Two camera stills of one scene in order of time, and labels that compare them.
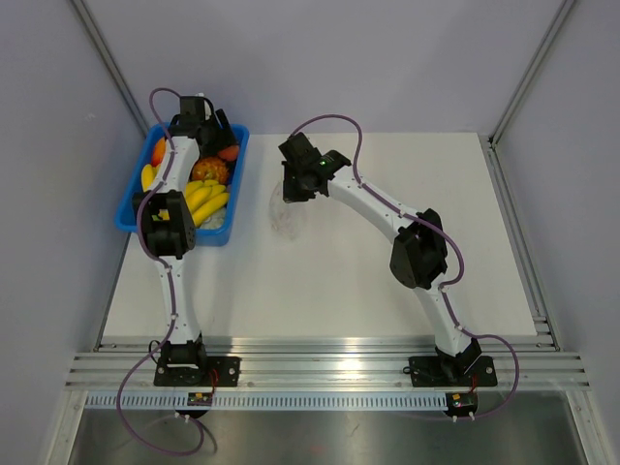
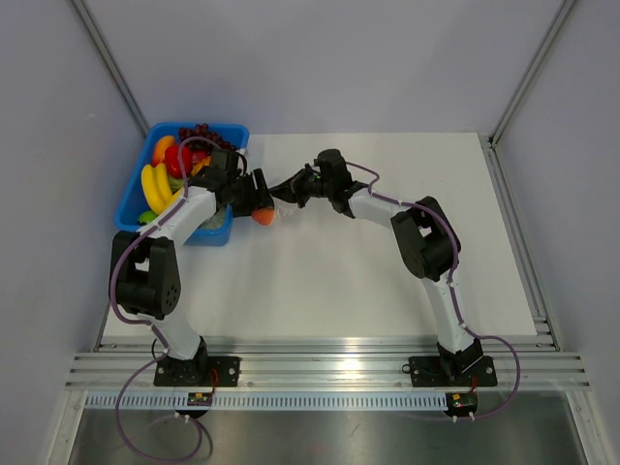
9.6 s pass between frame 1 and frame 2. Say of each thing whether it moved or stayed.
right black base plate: stayed
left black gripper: moved
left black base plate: stayed
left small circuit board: stayed
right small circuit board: stayed
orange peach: moved
